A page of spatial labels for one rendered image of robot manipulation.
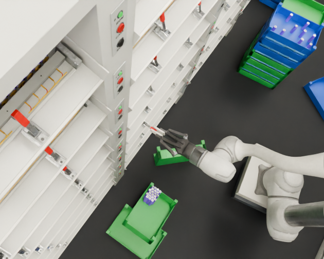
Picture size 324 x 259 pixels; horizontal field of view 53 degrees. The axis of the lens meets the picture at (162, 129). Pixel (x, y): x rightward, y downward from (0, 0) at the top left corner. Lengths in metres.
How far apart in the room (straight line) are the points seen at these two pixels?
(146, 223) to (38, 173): 1.29
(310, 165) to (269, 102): 1.23
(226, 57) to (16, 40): 2.22
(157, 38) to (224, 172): 0.76
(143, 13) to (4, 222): 0.53
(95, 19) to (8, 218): 0.49
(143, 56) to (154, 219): 1.32
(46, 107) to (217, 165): 1.00
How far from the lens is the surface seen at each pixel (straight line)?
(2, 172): 0.61
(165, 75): 1.31
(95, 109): 0.82
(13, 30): 0.41
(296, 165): 1.36
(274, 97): 2.53
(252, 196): 1.98
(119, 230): 2.08
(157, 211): 2.06
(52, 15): 0.41
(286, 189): 1.79
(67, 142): 0.80
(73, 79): 0.63
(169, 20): 0.95
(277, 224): 1.76
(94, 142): 0.99
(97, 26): 0.50
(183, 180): 2.14
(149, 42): 0.91
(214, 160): 1.48
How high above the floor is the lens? 2.08
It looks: 71 degrees down
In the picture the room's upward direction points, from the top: 22 degrees clockwise
